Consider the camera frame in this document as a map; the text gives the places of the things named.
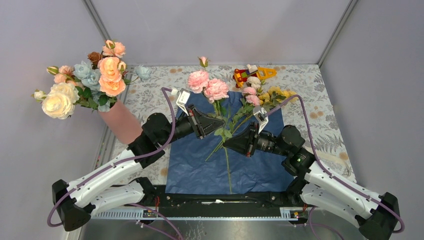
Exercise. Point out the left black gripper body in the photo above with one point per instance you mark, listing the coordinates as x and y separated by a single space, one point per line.
189 123

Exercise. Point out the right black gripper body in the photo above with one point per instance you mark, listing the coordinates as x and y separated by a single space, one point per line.
262 141

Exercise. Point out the pink rose stem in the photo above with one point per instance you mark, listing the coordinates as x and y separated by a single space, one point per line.
215 91

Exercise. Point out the blue paper bouquet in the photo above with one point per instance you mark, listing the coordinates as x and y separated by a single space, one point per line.
192 171

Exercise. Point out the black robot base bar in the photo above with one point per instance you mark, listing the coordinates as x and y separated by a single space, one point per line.
155 196

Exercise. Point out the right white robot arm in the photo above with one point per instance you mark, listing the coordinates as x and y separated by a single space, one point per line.
375 215

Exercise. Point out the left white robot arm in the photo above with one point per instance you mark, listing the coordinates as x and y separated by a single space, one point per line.
77 201

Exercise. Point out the pink ceramic vase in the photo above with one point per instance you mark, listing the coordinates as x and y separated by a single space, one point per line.
122 123

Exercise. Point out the flowers in vase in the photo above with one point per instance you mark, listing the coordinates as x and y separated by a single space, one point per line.
94 84

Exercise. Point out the floral patterned table mat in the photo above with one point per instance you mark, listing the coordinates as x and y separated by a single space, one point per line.
312 113

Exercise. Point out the colourful toy block car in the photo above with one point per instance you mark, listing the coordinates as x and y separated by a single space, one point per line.
240 76

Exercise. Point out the white slotted cable duct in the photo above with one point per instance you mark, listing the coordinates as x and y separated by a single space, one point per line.
208 213

